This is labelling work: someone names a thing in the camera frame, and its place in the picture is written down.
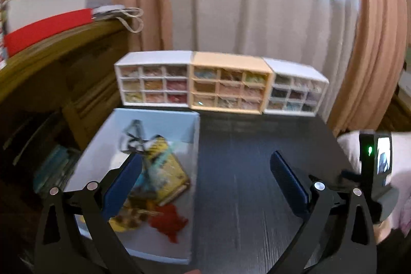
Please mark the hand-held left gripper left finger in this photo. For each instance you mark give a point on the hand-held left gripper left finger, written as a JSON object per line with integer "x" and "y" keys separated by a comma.
{"x": 123, "y": 185}

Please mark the white and yellow charm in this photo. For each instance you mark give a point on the white and yellow charm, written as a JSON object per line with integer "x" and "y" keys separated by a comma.
{"x": 128, "y": 217}

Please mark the sheer white curtain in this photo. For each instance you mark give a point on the sheer white curtain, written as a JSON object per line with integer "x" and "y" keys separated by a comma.
{"x": 257, "y": 17}

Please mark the beige drawer organizer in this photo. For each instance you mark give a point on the beige drawer organizer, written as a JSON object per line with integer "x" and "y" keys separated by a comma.
{"x": 229, "y": 81}

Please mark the wooden desk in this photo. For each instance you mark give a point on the wooden desk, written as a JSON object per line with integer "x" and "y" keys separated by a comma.
{"x": 64, "y": 75}

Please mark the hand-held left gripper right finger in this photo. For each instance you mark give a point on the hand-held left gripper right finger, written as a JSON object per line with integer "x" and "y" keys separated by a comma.
{"x": 289, "y": 181}

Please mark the yellow printed packet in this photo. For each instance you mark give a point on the yellow printed packet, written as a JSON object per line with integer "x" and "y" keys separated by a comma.
{"x": 167, "y": 174}

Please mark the orange fuzzy pompom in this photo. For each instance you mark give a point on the orange fuzzy pompom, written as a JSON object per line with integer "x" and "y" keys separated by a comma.
{"x": 168, "y": 224}

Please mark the light blue storage box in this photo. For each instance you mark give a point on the light blue storage box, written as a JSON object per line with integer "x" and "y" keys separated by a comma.
{"x": 106, "y": 145}

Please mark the large white drawer organizer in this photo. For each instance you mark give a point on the large white drawer organizer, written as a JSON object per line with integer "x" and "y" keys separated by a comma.
{"x": 295, "y": 91}

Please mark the small white drawer organizer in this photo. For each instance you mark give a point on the small white drawer organizer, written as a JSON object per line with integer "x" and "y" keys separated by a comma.
{"x": 154, "y": 81}

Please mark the stack of books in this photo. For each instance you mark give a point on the stack of books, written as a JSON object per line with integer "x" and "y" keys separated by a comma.
{"x": 54, "y": 169}

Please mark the red and white box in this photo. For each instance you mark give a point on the red and white box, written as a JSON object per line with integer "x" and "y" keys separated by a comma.
{"x": 45, "y": 20}

